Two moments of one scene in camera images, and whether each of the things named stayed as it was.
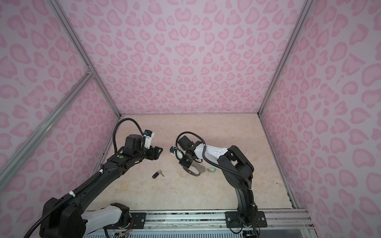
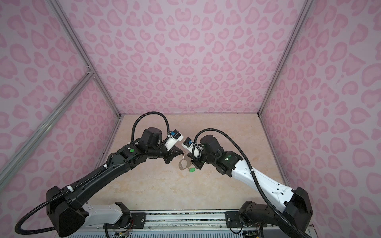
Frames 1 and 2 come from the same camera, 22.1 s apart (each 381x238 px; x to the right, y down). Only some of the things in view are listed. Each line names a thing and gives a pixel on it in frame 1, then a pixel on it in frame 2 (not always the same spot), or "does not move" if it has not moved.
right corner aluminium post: x=307 y=7 does not move
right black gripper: x=186 y=164 -> x=195 y=160
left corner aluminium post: x=82 y=51 does not move
